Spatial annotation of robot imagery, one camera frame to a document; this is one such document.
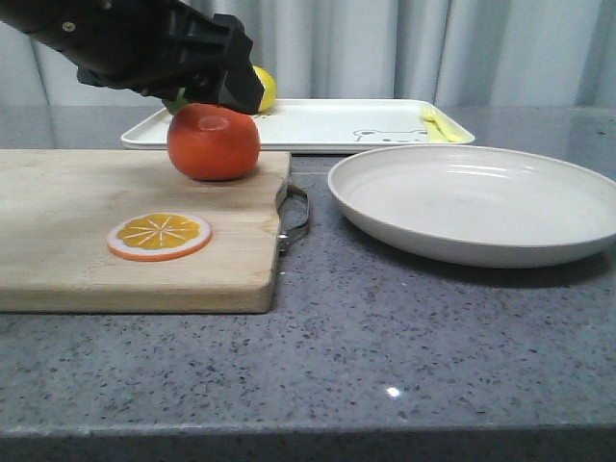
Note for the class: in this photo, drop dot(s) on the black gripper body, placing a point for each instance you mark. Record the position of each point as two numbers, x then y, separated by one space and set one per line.
169 50

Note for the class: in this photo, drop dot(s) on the orange mandarin fruit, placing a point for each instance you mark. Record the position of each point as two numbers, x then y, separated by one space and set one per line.
213 143

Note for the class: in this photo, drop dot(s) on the beige round plate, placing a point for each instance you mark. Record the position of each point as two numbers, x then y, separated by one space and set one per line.
477 206

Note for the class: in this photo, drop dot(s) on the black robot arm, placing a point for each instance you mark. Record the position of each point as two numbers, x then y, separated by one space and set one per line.
63 26

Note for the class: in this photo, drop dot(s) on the white rectangular tray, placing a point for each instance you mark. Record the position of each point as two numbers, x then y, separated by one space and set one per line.
339 126

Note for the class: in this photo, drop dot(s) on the green lime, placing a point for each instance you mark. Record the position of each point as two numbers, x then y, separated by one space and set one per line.
175 105

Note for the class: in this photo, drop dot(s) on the yellow lemon right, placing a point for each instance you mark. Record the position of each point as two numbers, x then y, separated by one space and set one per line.
269 89

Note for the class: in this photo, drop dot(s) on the orange slice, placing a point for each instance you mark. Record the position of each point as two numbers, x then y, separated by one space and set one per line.
159 236

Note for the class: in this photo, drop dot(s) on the wooden cutting board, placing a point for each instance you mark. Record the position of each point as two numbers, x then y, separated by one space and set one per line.
59 205

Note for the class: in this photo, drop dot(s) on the yellow plastic fork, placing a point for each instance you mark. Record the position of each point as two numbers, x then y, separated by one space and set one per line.
438 126

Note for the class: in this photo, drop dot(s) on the grey curtain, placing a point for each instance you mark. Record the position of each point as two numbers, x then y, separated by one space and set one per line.
451 53

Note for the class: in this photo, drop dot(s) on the metal cutting board handle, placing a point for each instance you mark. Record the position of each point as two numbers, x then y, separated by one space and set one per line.
295 218

